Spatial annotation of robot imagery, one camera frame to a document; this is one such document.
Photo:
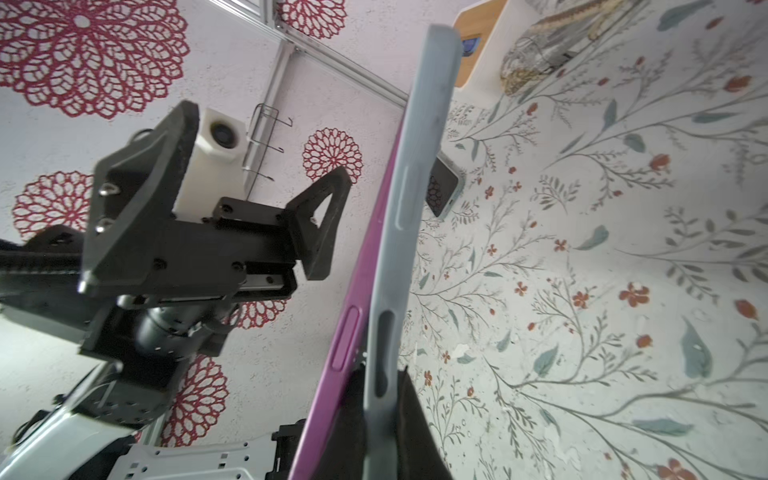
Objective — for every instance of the clear plastic bag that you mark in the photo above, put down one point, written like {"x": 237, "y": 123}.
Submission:
{"x": 564, "y": 29}

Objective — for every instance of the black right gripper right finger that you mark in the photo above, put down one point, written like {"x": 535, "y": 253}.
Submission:
{"x": 418, "y": 455}

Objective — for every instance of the light blue phone case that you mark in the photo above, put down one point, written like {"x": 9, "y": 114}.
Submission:
{"x": 419, "y": 142}

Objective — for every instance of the white tissue box wooden lid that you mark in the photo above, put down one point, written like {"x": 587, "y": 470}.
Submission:
{"x": 488, "y": 30}

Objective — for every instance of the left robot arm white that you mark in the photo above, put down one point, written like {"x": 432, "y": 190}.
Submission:
{"x": 142, "y": 349}

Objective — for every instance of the black wire rack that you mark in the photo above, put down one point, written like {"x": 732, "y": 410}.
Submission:
{"x": 264, "y": 120}

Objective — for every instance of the black phone left middle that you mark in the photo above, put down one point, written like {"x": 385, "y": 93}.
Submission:
{"x": 445, "y": 186}

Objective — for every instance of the black phone with screen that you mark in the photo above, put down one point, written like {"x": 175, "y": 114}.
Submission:
{"x": 346, "y": 341}

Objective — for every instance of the metal base rail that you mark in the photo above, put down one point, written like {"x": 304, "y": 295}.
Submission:
{"x": 266, "y": 457}

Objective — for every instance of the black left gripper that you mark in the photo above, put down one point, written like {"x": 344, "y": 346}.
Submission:
{"x": 135, "y": 247}

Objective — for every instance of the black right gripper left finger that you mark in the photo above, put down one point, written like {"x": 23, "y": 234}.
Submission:
{"x": 344, "y": 453}

